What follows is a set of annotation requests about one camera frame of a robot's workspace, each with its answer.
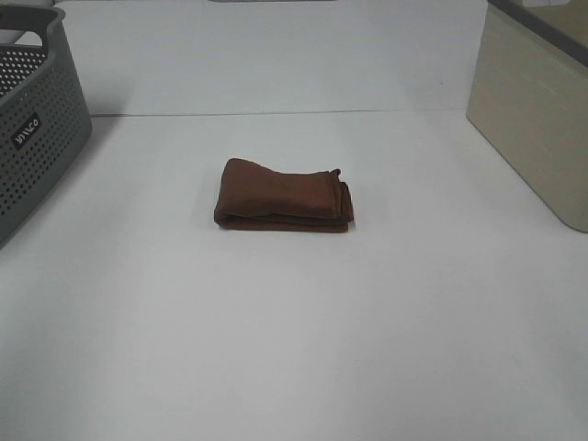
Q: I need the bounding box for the brown microfiber towel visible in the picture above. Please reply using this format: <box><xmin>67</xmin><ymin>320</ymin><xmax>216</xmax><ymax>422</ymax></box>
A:
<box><xmin>214</xmin><ymin>158</ymin><xmax>354</xmax><ymax>232</ymax></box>

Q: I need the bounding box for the beige plastic storage bin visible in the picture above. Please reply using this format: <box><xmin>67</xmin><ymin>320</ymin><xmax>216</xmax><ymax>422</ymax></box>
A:
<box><xmin>466</xmin><ymin>1</ymin><xmax>587</xmax><ymax>232</ymax></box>

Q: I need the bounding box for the grey perforated plastic basket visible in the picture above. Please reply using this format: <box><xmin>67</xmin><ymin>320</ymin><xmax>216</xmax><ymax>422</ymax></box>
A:
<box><xmin>1</xmin><ymin>4</ymin><xmax>92</xmax><ymax>243</ymax></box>

